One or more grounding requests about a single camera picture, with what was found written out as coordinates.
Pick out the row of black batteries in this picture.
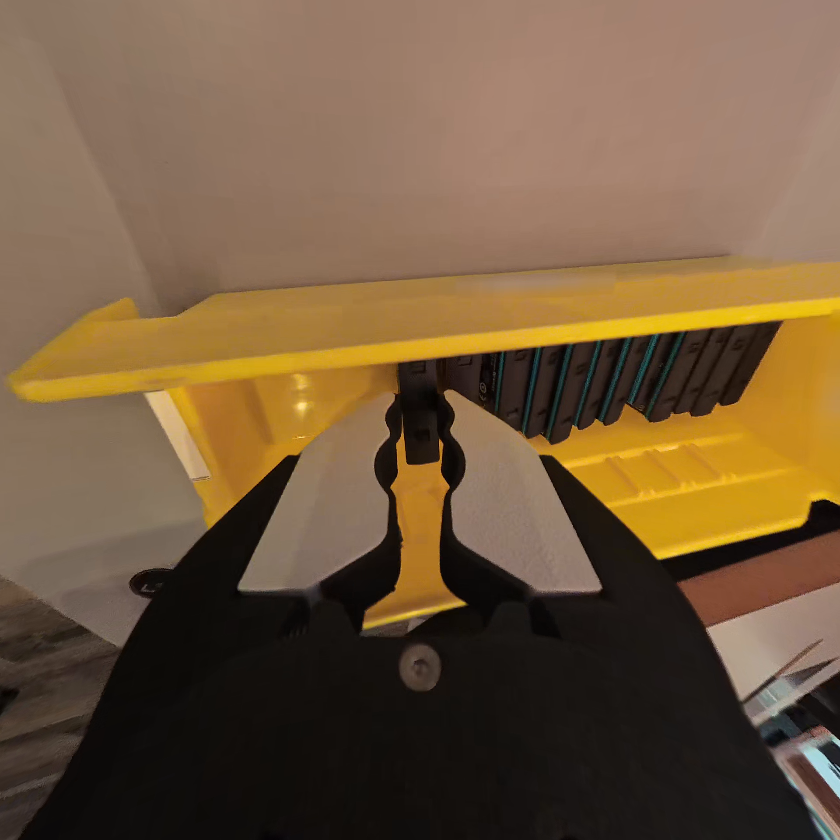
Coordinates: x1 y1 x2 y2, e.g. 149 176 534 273
436 322 783 446

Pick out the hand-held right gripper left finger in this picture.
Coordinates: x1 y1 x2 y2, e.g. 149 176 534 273
236 392 404 621

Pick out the yellow plastic bin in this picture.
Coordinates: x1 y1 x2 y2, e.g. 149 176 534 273
7 256 840 632

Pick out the dark round cable grommet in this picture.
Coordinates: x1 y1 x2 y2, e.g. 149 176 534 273
129 566 173 599

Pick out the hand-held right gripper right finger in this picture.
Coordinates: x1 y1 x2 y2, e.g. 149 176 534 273
440 389 604 623

